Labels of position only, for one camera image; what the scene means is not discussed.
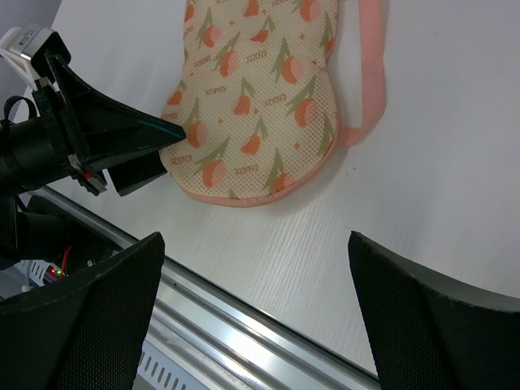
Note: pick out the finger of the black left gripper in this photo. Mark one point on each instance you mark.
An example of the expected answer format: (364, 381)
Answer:
(130, 176)
(102, 130)

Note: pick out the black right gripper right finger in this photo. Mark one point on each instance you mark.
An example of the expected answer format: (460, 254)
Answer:
(430, 331)

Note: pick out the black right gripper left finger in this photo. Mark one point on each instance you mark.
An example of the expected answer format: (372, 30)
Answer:
(85, 331)

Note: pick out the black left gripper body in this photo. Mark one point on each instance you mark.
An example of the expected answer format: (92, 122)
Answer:
(36, 152)

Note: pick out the peach tulip mesh laundry bag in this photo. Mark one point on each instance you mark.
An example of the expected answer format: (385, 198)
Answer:
(256, 99)

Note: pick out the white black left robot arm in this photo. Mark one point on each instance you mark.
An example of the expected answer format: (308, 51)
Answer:
(15, 226)

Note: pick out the white slotted cable duct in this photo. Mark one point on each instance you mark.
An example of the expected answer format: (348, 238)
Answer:
(160, 372)

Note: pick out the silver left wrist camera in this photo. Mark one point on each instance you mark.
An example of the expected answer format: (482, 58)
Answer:
(25, 50)

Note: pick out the aluminium front table rail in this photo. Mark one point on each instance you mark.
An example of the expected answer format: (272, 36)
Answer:
(236, 345)

